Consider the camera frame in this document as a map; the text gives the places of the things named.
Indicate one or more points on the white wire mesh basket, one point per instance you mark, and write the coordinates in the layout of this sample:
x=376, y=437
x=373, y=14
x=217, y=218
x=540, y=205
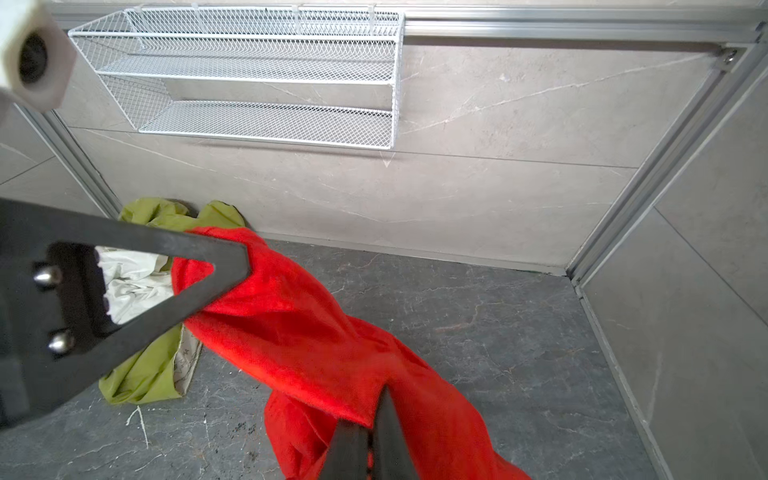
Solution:
x=326, y=76

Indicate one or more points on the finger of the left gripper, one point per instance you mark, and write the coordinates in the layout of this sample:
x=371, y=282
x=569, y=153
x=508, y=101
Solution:
x=89, y=300

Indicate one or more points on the green cloth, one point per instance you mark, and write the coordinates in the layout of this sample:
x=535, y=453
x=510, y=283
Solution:
x=164, y=369

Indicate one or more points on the white cloth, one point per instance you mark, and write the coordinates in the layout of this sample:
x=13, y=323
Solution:
x=135, y=282

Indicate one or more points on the aluminium frame profiles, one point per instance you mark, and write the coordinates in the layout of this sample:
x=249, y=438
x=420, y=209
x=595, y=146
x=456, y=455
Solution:
x=521, y=131

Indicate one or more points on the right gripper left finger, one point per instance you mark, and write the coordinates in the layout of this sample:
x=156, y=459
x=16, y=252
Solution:
x=348, y=453

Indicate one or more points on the red cloth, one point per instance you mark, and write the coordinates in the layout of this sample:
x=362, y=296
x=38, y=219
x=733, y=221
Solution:
x=285, y=329

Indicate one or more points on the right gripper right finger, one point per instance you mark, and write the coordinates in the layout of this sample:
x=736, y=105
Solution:
x=391, y=456

